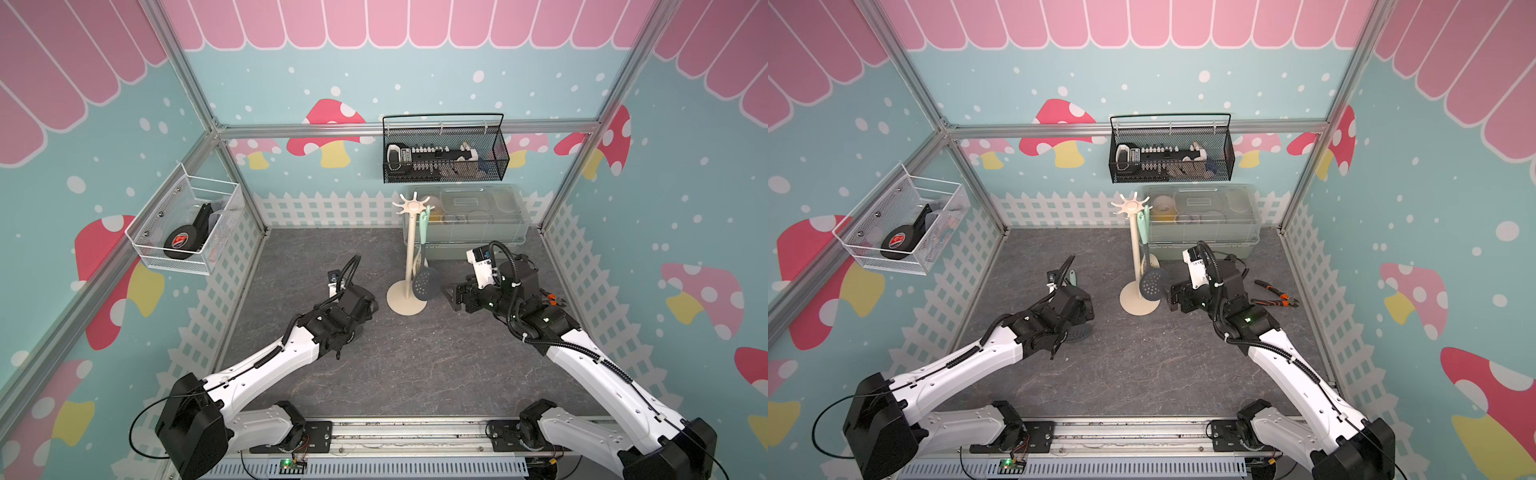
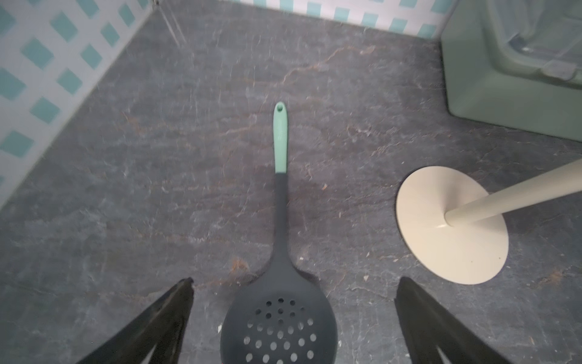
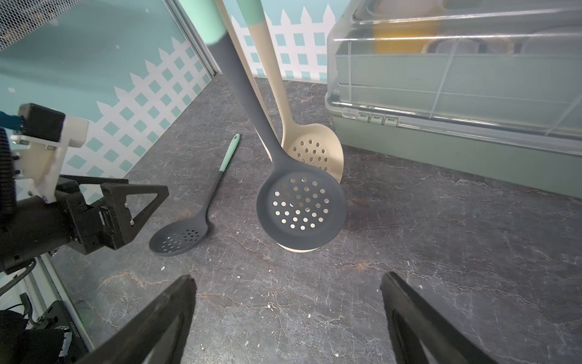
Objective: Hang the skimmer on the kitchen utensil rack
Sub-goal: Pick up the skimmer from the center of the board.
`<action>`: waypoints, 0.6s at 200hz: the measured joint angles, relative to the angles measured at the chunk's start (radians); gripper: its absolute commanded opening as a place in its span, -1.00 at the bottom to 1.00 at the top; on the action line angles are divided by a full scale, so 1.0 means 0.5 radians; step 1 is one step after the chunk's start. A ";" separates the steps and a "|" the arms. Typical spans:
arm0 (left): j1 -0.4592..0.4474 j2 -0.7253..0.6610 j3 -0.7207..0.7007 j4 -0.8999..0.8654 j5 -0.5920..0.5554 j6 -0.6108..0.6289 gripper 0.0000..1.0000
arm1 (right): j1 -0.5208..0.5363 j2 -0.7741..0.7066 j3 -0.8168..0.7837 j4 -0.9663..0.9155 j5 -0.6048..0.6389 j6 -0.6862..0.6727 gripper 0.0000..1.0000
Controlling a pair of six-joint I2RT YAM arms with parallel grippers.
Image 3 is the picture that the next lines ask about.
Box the green storage box clear lid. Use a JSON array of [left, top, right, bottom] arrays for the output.
[[326, 1, 581, 197]]

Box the beige utensil rack stand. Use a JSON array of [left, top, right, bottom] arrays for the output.
[[213, 0, 328, 254]]

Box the grey slotted skimmer green handle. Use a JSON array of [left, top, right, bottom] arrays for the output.
[[149, 133, 241, 256]]

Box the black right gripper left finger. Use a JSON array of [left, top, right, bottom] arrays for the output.
[[79, 275, 197, 363]]

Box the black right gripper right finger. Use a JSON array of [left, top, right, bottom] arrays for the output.
[[380, 271, 495, 363]]

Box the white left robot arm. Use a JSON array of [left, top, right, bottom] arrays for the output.
[[1, 131, 169, 363]]

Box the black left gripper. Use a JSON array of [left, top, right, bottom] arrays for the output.
[[55, 174, 169, 255]]

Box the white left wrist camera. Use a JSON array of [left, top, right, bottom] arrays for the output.
[[10, 103, 89, 204]]

